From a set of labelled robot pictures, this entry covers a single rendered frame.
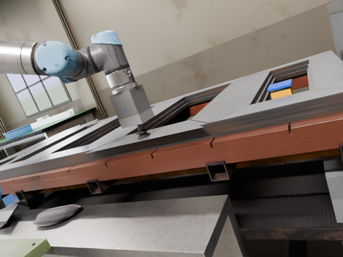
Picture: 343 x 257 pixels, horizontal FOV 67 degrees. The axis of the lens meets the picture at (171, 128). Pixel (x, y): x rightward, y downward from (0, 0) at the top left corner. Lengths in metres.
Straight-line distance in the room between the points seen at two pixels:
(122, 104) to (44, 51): 0.25
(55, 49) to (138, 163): 0.37
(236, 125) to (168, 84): 3.11
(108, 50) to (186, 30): 2.82
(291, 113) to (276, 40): 2.64
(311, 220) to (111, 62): 0.67
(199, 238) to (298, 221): 0.30
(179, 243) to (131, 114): 0.37
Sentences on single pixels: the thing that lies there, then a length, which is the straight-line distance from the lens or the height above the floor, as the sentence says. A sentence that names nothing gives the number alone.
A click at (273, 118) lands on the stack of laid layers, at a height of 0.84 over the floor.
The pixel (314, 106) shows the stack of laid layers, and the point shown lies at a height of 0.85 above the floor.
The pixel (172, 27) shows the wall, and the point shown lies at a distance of 3.62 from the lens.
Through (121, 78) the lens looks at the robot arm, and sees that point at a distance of 0.75.
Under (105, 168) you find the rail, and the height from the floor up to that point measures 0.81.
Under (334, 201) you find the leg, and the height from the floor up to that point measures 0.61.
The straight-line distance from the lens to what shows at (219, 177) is 0.69.
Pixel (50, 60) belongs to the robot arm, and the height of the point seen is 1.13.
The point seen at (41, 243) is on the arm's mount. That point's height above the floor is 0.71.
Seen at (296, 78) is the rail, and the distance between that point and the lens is 1.28.
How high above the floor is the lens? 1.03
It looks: 12 degrees down
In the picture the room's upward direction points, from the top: 20 degrees counter-clockwise
